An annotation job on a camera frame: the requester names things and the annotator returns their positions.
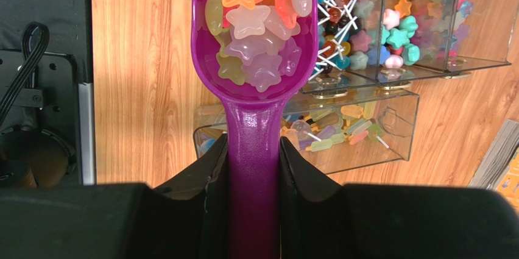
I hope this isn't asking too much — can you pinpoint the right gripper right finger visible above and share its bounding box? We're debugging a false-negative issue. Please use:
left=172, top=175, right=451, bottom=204
left=279, top=138, right=518, bottom=258

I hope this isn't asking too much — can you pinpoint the three-compartment clear candy box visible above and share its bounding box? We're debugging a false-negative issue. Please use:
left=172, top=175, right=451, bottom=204
left=302, top=0, right=518, bottom=97

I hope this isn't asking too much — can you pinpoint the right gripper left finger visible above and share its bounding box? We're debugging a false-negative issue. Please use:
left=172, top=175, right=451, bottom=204
left=1, top=135, right=228, bottom=258

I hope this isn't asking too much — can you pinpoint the black base mat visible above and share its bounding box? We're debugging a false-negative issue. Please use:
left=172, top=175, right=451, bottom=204
left=1, top=0, right=94, bottom=187

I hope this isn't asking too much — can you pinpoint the aluminium rail frame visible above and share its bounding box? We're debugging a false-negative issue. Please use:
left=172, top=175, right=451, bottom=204
left=77, top=83, right=97, bottom=185

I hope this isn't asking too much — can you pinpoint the purple plastic scoop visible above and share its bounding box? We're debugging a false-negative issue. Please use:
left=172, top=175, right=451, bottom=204
left=191, top=0, right=318, bottom=258

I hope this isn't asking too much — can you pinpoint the orange book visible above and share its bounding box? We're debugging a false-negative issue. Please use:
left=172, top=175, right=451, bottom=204
left=468, top=119, right=518, bottom=212

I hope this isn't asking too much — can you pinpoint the single clear candy box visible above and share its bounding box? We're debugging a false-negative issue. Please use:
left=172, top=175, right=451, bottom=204
left=193, top=88, right=420, bottom=174

